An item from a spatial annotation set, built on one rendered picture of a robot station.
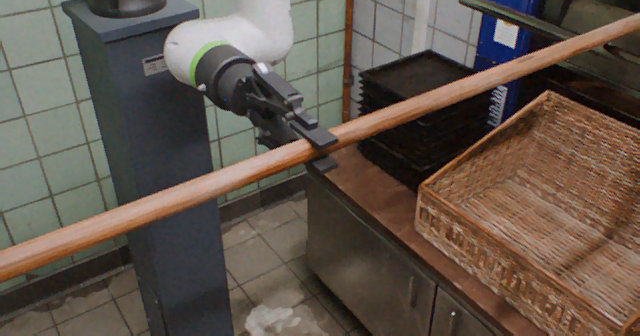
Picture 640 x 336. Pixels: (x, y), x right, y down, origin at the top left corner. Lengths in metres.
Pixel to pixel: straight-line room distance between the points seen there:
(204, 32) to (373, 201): 0.85
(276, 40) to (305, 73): 1.32
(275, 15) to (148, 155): 0.46
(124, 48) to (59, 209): 1.08
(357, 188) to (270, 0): 0.83
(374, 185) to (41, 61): 1.04
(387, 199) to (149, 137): 0.71
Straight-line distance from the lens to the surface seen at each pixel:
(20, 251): 0.66
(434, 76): 1.74
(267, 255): 2.34
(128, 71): 1.22
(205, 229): 1.51
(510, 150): 1.73
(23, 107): 1.98
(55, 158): 2.08
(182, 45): 0.98
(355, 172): 1.77
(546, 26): 1.27
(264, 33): 1.03
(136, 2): 1.21
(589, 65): 1.67
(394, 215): 1.62
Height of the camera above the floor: 1.62
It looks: 35 degrees down
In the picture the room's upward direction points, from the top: straight up
